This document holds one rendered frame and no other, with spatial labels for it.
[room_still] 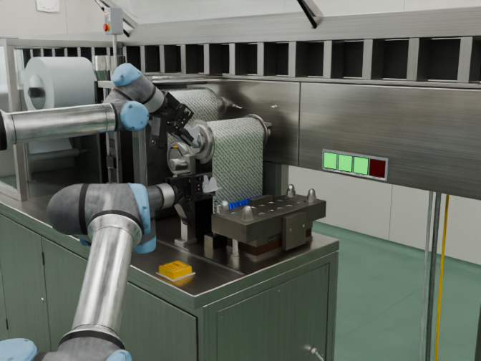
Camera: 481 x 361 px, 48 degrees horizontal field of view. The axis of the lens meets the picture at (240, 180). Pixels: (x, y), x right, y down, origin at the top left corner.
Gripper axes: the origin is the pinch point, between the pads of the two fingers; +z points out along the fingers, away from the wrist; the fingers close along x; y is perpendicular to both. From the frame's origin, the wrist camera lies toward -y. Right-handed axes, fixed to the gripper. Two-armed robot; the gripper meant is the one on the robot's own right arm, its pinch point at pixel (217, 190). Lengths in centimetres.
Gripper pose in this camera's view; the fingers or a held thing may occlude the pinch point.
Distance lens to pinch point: 178.4
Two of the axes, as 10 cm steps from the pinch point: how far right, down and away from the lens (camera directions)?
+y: 0.0, -9.7, -2.2
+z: 7.2, -1.6, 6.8
